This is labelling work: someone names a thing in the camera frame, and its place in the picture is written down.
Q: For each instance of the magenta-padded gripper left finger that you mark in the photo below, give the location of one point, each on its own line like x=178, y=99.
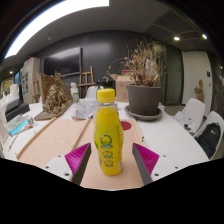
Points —
x=77, y=156

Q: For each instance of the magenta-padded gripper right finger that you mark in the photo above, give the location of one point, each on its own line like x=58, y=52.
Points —
x=146, y=158

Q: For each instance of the yellow drink bottle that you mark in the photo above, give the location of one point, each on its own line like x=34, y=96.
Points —
x=108, y=140

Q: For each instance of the light wooden board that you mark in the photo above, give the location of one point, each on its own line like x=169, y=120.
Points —
x=130, y=140
x=50, y=140

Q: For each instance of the flat round red coaster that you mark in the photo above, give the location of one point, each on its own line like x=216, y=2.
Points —
x=127, y=126

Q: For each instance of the grey plant saucer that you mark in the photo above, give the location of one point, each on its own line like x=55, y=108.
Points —
x=146, y=117

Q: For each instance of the grey printed newspaper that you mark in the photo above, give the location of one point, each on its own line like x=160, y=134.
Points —
x=83, y=108

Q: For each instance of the papers on chair seat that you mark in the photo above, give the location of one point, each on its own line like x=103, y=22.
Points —
x=182, y=119

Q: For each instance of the dried plant in grey pot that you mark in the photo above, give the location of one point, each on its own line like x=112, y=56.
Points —
x=144, y=100

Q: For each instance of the bronze relief sculpture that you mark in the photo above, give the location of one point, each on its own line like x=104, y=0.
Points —
x=56, y=98

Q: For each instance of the black backpack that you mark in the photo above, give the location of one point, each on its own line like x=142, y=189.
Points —
x=208, y=138

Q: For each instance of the white chair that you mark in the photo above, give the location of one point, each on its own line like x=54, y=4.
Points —
x=93, y=92
x=195, y=108
x=215, y=118

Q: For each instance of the colourful stack of books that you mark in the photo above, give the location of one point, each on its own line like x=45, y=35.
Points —
x=18, y=126

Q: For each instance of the white plaster figure statue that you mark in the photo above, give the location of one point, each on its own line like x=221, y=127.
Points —
x=74, y=87

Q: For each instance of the wooden easel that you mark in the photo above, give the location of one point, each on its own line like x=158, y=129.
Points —
x=86, y=84

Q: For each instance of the cardboard box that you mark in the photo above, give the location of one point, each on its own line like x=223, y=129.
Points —
x=121, y=88

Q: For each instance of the wooden figure carving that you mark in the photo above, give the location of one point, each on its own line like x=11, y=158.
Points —
x=200, y=91

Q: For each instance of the white cabinet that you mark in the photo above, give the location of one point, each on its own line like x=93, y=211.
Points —
x=30, y=76

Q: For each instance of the round ceiling spotlight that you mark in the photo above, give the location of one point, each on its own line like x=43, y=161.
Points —
x=176, y=38
x=204, y=36

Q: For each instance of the long ceiling light strip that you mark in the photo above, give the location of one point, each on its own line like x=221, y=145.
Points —
x=50, y=16

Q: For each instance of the black wall screen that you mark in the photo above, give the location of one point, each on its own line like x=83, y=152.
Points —
x=63, y=61

